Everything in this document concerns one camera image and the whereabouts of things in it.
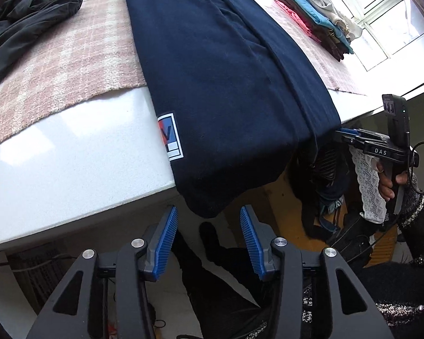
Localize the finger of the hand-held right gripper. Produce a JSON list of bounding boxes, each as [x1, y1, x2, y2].
[[335, 127, 388, 142], [340, 135, 367, 149]]

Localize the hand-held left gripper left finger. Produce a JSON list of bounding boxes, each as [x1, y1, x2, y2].
[[26, 205, 179, 339]]

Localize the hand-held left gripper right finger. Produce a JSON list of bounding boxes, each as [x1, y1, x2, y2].
[[239, 205, 394, 339]]

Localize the navy blue shirt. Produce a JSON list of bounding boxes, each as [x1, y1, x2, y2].
[[122, 0, 341, 219]]

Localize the stack of folded clothes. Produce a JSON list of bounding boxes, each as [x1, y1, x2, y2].
[[273, 0, 364, 60]]

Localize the person's right hand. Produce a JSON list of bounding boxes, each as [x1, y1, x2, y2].
[[375, 162, 424, 226]]

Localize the person's black shoe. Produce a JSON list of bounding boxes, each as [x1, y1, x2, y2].
[[199, 221, 224, 255]]

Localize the white lace cloth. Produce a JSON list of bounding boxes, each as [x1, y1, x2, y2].
[[350, 146, 389, 225]]

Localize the person's black pants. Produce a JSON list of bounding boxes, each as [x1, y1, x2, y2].
[[170, 233, 280, 339]]

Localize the dark cloth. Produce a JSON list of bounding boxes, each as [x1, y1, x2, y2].
[[290, 141, 356, 241]]

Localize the person's black jacket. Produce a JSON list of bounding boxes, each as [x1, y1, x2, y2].
[[304, 254, 424, 339]]

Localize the pink plaid blanket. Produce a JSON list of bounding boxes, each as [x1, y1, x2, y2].
[[0, 0, 368, 156]]

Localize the dark grey garment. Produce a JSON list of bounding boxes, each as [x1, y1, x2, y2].
[[0, 0, 85, 90]]

